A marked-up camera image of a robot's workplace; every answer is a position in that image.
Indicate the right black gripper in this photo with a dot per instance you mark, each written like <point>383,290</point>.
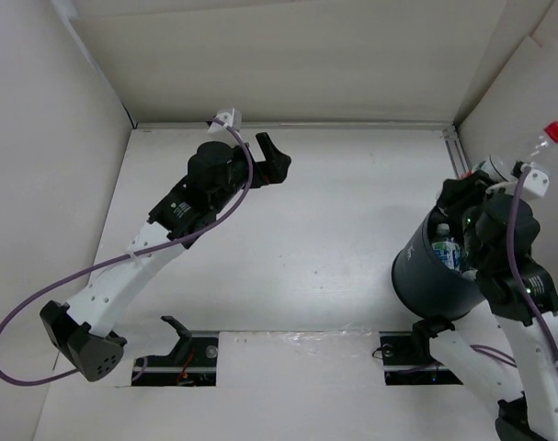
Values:
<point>468,187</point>

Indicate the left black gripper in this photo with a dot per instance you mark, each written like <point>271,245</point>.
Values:
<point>277,169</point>

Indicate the clear bottle blue white label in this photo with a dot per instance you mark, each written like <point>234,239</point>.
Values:
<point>446,249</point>

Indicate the clear bottle red cap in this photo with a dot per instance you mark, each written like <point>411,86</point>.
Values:
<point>530,148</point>

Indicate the green plastic bottle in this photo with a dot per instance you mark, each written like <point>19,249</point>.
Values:
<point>467,271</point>

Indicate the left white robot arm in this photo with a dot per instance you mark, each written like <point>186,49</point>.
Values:
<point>82,328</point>

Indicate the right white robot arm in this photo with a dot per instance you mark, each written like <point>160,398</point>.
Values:
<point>524,406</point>

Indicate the dark blue round bin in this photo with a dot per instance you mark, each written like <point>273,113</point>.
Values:
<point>427,288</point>

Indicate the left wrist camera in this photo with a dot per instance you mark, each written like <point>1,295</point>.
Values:
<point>225,121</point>

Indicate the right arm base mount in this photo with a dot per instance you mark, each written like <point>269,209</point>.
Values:
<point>405,365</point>

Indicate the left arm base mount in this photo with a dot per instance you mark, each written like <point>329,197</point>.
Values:
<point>198,368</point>

